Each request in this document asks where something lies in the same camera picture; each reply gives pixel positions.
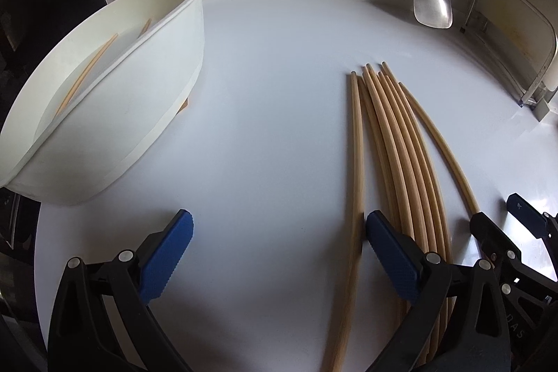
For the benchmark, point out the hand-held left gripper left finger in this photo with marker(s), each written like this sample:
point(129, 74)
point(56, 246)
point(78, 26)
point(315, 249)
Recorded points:
point(170, 254)

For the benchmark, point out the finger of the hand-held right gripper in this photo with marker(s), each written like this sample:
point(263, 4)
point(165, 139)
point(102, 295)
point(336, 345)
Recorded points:
point(523, 213)
point(484, 226)

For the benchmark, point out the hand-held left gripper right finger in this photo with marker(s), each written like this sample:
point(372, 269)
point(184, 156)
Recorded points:
point(392, 254)

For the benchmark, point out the bundle of wooden chopsticks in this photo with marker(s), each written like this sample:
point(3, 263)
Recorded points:
point(405, 163)

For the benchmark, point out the white oval utensil container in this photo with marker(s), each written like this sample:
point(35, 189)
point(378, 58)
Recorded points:
point(144, 102)

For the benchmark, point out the wooden chopstick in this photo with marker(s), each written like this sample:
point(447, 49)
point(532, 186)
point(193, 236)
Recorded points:
point(145, 27)
point(87, 67)

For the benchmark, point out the metal board rack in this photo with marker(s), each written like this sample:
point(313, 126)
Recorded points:
point(534, 95)

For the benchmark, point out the small wooden block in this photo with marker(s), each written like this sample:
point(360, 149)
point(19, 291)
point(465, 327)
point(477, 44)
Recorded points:
point(185, 105)

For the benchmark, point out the pale cutting board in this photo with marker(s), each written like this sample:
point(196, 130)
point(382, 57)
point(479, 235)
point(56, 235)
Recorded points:
point(510, 36)

